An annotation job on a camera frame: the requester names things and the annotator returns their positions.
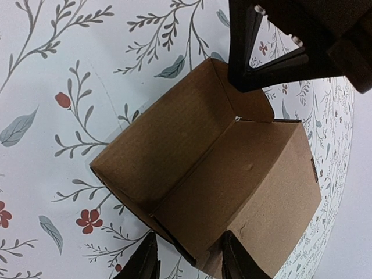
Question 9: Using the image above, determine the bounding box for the floral patterned table mat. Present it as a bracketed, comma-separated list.
[1, 1, 355, 278]

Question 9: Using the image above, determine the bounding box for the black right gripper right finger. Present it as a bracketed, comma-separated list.
[221, 231, 271, 279]

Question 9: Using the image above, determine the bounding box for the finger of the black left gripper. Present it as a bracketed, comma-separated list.
[228, 1, 337, 92]

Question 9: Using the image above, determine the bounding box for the brown cardboard box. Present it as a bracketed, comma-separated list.
[90, 59, 321, 278]

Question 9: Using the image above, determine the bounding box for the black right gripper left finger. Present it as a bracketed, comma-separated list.
[114, 232, 160, 279]

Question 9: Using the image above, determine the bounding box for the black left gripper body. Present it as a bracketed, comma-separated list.
[255, 1, 371, 93]

